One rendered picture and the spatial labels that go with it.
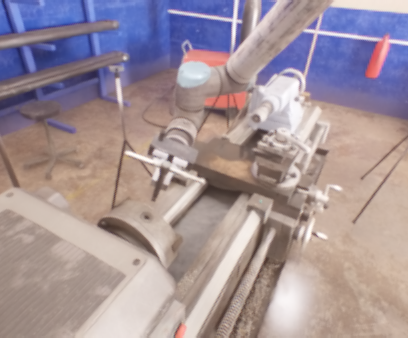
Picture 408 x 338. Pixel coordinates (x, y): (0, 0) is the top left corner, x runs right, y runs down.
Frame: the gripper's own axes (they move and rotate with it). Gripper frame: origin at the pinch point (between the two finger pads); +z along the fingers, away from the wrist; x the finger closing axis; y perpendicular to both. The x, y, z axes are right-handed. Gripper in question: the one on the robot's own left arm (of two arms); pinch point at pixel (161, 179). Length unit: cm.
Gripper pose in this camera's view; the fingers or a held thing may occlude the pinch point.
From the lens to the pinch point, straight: 76.6
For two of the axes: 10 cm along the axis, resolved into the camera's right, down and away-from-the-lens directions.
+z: -2.1, 6.7, -7.1
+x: 9.2, 3.7, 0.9
